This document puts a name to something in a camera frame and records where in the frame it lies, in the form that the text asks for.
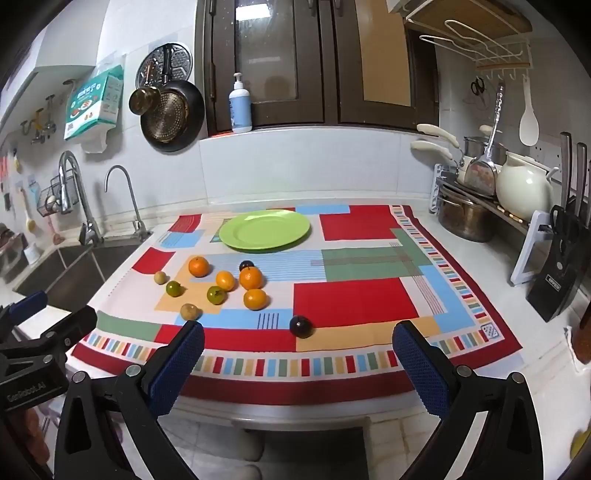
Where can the dark brown window frame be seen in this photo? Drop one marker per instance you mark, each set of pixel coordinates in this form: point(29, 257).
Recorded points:
point(328, 64)

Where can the wall socket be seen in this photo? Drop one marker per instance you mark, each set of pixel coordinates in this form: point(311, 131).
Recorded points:
point(549, 154)

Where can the white board stand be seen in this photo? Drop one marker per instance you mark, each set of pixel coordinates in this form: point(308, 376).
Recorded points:
point(526, 258)

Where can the round metal steamer rack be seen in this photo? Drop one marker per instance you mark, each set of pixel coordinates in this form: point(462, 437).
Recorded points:
point(159, 60)

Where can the small brass saucepan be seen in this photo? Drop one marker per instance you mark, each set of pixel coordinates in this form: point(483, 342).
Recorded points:
point(144, 100)

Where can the green tangerine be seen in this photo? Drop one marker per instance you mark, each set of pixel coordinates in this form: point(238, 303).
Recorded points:
point(215, 295)
point(173, 288)

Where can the green plate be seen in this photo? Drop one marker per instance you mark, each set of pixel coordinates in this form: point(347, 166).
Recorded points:
point(264, 230)

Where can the black scissors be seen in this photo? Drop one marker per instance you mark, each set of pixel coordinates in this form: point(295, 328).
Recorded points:
point(478, 86)

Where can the white ceramic teapot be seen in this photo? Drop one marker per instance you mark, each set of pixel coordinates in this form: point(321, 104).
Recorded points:
point(526, 184)

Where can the steel sink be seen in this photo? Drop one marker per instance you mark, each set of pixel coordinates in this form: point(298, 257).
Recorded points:
point(60, 272)

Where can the orange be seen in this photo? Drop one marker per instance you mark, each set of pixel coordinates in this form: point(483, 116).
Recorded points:
point(199, 266)
point(255, 298)
point(225, 280)
point(250, 277)

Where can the black knife block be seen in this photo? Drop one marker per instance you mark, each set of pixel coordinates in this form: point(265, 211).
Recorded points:
point(556, 277)

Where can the teal paper towel box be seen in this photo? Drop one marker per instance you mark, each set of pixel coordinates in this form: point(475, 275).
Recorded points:
point(94, 104)

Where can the wall water tap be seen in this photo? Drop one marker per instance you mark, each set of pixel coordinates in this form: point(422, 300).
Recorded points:
point(41, 122)

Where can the white blue pump bottle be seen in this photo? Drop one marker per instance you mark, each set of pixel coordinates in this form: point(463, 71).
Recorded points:
point(240, 108)

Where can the large steel pot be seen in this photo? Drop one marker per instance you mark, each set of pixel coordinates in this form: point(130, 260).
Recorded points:
point(464, 217)

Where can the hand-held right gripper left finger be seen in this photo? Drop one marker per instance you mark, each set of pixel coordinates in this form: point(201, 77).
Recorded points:
point(178, 364)

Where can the slim chrome faucet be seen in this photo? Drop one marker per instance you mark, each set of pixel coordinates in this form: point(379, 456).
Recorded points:
point(131, 203)

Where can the yellow object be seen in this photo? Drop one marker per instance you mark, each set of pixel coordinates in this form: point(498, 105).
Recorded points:
point(581, 445)

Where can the small steel pot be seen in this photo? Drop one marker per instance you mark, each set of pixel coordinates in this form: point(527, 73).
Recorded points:
point(475, 147)

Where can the metal dish rack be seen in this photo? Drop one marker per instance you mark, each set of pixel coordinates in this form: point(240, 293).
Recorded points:
point(508, 214)

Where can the large chrome faucet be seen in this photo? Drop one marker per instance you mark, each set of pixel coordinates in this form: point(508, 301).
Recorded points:
point(69, 180)

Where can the white rice paddle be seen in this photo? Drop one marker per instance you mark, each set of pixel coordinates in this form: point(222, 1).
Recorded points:
point(528, 122)

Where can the brown wooden object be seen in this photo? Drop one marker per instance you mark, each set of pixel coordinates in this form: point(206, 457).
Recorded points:
point(581, 332)

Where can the small tan fruit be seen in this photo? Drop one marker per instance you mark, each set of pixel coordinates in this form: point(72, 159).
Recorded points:
point(190, 311)
point(160, 277)

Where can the yellow dish brush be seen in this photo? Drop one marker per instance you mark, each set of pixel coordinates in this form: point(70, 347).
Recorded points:
point(30, 221)

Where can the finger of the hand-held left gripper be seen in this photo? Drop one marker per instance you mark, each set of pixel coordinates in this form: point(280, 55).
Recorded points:
point(30, 303)
point(69, 325)

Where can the dark purple plum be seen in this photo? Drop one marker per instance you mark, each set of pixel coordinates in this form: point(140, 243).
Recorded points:
point(301, 326)
point(246, 265)

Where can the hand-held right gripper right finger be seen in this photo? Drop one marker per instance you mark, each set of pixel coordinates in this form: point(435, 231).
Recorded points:
point(420, 369)

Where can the colourful patterned tablecloth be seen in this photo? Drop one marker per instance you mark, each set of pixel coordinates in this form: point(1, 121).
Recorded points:
point(355, 295)

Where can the black frying pan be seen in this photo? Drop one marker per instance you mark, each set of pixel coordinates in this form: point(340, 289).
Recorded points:
point(178, 127)

